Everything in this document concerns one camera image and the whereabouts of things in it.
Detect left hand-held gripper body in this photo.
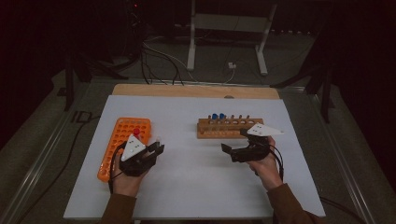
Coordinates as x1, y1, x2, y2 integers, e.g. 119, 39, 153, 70
119, 133, 157, 178

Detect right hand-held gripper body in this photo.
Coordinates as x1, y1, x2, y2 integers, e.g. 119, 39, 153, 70
232, 122, 285, 163

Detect orange plastic tube rack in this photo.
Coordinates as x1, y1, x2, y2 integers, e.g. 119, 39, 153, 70
96, 117, 152, 183

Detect wooden test tube rack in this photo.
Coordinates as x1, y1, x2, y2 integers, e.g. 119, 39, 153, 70
196, 115, 264, 140

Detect blue-capped glass test tube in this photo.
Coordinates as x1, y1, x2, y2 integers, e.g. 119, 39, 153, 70
210, 113, 219, 133
218, 112, 227, 133

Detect person's left hand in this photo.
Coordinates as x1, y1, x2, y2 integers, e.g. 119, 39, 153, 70
110, 154, 150, 198

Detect person's right hand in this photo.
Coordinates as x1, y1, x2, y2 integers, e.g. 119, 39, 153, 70
247, 135, 284, 191

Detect white table mat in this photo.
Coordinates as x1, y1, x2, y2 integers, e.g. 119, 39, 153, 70
63, 94, 327, 220

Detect black stand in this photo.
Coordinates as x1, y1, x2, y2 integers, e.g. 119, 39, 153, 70
64, 52, 129, 112
270, 31, 336, 124

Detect dark power strip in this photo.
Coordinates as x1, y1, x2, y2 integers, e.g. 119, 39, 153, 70
269, 28, 317, 36

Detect white metal stand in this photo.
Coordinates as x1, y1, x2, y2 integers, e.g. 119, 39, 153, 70
186, 0, 278, 77

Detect dark equipment with red light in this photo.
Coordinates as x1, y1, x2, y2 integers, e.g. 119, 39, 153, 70
124, 0, 148, 60

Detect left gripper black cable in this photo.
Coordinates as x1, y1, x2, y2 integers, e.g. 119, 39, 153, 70
107, 144, 127, 196

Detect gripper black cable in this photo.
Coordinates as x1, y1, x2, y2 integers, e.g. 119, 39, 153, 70
107, 144, 127, 196
269, 146, 285, 183

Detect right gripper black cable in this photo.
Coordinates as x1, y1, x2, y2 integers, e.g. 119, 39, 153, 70
269, 146, 285, 183

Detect long black floor cable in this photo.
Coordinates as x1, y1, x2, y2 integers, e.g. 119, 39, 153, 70
17, 114, 101, 224

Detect white plug with cable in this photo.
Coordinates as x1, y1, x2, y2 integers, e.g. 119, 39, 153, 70
223, 61, 237, 84

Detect black floor cables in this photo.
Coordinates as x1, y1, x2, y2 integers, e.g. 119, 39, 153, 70
140, 42, 185, 86

